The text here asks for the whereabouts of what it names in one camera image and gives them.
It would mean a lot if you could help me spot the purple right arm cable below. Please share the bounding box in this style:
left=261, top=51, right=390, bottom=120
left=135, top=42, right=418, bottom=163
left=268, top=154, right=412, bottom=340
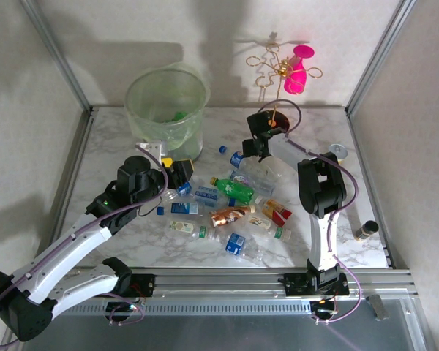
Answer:
left=258, top=98, right=363, bottom=325

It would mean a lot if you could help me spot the aluminium table side rail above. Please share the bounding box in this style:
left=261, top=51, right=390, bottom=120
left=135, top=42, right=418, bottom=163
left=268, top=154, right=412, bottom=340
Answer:
left=50, top=106, right=98, bottom=235

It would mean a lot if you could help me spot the aluminium corner post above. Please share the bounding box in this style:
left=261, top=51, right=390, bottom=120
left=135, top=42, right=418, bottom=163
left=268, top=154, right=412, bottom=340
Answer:
left=20, top=0, right=95, bottom=113
left=345, top=0, right=418, bottom=114

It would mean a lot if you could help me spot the yellow tin can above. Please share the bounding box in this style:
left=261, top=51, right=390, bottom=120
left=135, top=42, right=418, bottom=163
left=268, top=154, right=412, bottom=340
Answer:
left=328, top=143, right=349, bottom=162

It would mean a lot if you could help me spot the blue label bottle white cap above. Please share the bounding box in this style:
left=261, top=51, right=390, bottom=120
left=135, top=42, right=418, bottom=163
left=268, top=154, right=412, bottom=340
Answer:
left=160, top=181, right=195, bottom=205

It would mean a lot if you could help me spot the green Sprite bottle yellow cap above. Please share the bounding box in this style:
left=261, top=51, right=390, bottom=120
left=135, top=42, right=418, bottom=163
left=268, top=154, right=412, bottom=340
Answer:
left=209, top=176, right=256, bottom=205

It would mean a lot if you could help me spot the small dark brown bottle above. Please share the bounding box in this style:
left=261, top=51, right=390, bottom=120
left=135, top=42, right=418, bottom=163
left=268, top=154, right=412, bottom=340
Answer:
left=353, top=219, right=380, bottom=242

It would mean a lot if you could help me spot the green leaf label bottle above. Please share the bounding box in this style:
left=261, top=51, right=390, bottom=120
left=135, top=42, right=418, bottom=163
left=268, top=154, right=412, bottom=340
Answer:
left=167, top=219, right=222, bottom=244

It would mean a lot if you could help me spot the plain green bottle yellow cap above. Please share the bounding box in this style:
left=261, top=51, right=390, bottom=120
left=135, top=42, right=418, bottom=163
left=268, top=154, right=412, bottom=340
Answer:
left=164, top=110, right=190, bottom=124

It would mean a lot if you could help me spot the Pepsi label bottle blue cap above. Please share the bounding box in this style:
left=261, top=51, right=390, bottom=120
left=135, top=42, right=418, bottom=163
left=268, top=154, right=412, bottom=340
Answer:
left=219, top=145, right=245, bottom=167

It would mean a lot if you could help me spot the clear bin with green liner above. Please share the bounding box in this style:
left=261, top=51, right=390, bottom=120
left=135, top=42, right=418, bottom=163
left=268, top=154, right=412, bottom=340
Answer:
left=124, top=61, right=209, bottom=162

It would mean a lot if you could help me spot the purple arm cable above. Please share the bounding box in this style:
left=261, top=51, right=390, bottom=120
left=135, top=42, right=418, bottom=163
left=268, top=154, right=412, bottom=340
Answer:
left=258, top=98, right=363, bottom=325
left=0, top=143, right=169, bottom=348

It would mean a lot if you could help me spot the red white label clear bottle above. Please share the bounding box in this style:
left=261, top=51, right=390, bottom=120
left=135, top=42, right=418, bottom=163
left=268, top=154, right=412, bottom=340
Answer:
left=229, top=170, right=277, bottom=195

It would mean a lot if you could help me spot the grey metal latch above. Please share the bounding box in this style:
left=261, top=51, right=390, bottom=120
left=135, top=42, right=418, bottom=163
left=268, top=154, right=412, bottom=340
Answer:
left=365, top=294, right=389, bottom=322

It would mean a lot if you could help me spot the gold wire glass rack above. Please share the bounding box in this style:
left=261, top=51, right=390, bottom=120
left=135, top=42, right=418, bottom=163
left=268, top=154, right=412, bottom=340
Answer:
left=245, top=42, right=323, bottom=133

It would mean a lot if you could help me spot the red yellow label bottle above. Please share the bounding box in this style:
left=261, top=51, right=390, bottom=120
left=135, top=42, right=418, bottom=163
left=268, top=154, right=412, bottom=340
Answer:
left=256, top=197, right=293, bottom=223

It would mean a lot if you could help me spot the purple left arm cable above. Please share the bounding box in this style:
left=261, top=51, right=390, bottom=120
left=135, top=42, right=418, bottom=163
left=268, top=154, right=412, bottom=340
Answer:
left=0, top=143, right=169, bottom=348

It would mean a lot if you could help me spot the slotted grey cable duct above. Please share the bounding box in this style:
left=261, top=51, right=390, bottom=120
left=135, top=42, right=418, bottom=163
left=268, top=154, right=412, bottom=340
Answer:
left=60, top=300, right=312, bottom=316

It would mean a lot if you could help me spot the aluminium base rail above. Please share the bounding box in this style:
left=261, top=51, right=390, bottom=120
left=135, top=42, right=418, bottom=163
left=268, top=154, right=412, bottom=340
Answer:
left=56, top=268, right=416, bottom=303

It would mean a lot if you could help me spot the crushed blue label bottle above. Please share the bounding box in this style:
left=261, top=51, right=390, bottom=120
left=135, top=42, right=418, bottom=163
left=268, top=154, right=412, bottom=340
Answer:
left=219, top=232, right=265, bottom=266

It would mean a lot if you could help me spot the pink wine glass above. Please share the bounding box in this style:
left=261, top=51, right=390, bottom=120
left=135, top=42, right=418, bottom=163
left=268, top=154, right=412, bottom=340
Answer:
left=283, top=44, right=315, bottom=95

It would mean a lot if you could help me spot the soda water bottle blue cap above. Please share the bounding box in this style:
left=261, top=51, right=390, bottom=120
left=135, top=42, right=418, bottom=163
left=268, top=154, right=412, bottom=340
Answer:
left=193, top=184, right=238, bottom=209

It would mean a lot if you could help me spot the copper coloured bottle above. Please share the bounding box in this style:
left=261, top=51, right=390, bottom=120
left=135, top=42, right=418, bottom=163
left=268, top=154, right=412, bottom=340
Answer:
left=209, top=204, right=257, bottom=228

